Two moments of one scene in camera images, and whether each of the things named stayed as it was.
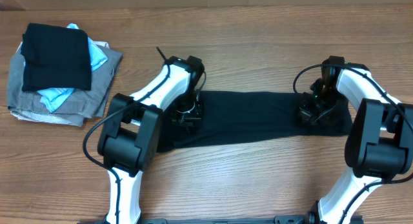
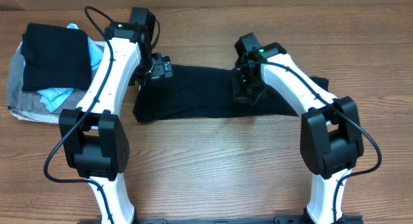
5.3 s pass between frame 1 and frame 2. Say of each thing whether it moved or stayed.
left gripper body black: moved
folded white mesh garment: stayed
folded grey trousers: stayed
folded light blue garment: stayed
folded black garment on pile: stayed
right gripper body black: moved
